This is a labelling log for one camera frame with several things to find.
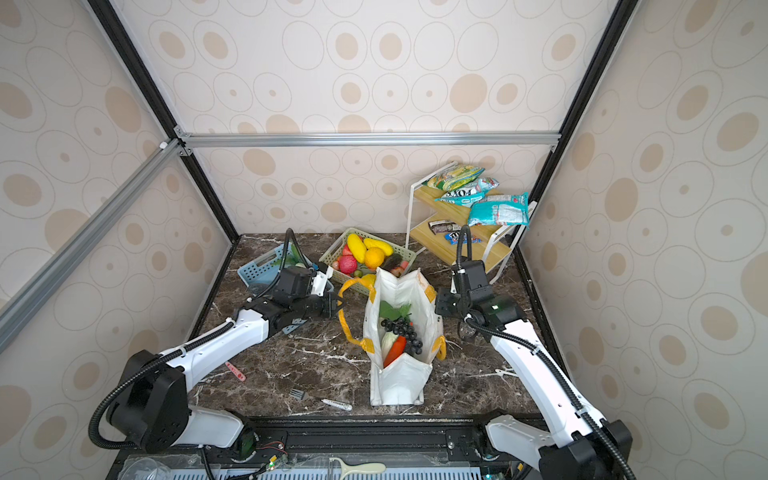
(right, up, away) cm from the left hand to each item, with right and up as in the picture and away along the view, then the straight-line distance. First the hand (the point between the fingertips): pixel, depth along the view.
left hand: (353, 299), depth 82 cm
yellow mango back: (+3, +17, +24) cm, 30 cm away
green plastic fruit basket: (+1, +4, +21) cm, 21 cm away
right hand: (+24, +1, -4) cm, 24 cm away
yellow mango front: (-2, +16, +24) cm, 29 cm away
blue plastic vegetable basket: (-34, +7, +24) cm, 42 cm away
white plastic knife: (-4, -28, -2) cm, 28 cm away
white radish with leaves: (+9, -12, +3) cm, 16 cm away
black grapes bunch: (+13, -8, +3) cm, 16 cm away
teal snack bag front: (+40, +24, -7) cm, 47 cm away
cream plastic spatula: (+4, -39, -11) cm, 40 cm away
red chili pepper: (+12, -14, 0) cm, 19 cm away
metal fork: (-15, -26, -1) cm, 30 cm away
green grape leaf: (+9, -4, +5) cm, 11 cm away
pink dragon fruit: (-5, +10, +23) cm, 26 cm away
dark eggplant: (+11, +11, +23) cm, 28 cm away
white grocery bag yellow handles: (+14, -20, -6) cm, 25 cm away
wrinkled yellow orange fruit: (+5, +12, +20) cm, 24 cm away
